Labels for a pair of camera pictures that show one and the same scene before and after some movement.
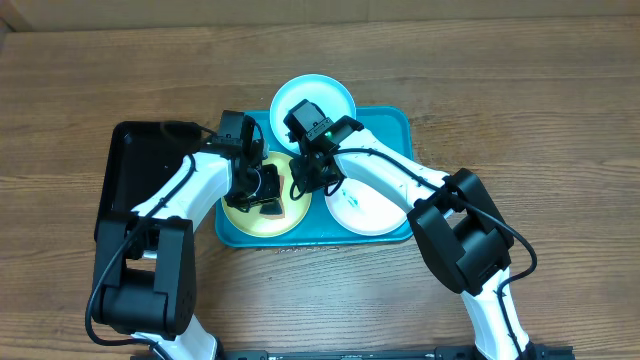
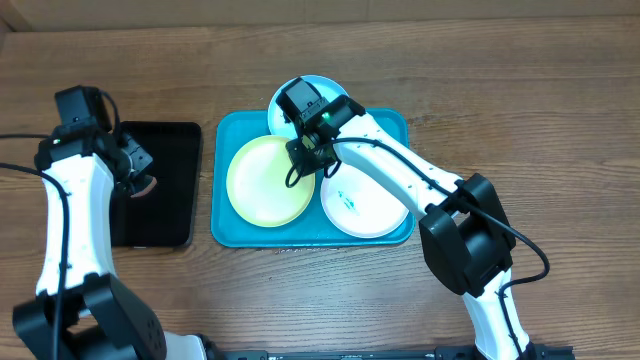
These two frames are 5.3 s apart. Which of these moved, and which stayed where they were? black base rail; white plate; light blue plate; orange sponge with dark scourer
Moved: orange sponge with dark scourer
Stayed: light blue plate; black base rail; white plate
